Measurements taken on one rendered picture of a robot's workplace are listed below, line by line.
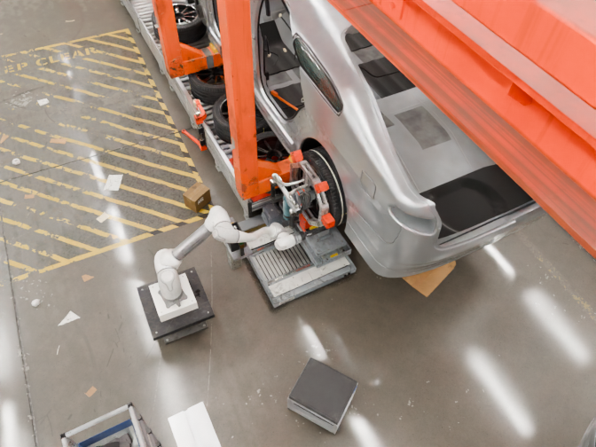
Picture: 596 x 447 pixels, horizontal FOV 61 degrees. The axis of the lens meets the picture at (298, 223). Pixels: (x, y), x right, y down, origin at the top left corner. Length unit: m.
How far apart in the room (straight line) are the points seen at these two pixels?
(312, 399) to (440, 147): 2.28
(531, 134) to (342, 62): 2.28
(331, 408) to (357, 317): 1.00
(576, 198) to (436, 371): 3.13
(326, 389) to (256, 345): 0.80
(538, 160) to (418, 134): 3.02
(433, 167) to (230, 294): 2.06
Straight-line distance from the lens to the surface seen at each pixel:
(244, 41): 3.50
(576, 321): 5.11
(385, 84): 5.35
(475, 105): 1.62
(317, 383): 3.85
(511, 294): 5.00
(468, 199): 4.34
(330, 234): 4.64
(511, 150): 1.51
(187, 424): 1.19
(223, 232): 3.71
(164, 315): 4.11
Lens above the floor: 3.95
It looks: 52 degrees down
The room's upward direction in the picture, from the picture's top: 3 degrees clockwise
